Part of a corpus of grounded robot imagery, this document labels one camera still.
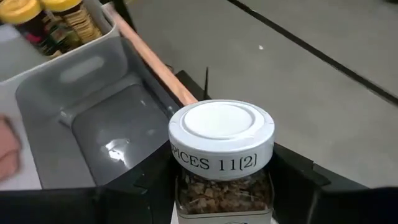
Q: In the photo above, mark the white-lid glass spice jar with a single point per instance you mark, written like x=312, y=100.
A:
x=220, y=140

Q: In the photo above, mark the yellow-lid chili spice jar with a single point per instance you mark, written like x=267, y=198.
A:
x=18, y=11

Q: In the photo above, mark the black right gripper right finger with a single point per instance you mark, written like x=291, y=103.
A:
x=326, y=202

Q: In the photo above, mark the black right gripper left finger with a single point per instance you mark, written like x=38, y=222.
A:
x=77, y=205

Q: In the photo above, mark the white translucent table sheet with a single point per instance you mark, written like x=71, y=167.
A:
x=9, y=99

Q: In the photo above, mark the grey plastic bin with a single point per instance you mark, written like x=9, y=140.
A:
x=118, y=124

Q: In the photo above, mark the yellow-lid beige-label spice jar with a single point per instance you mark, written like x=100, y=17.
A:
x=82, y=25

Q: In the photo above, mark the pink folded cloth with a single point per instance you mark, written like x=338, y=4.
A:
x=7, y=149

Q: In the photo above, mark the white plastic bin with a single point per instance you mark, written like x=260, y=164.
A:
x=15, y=59

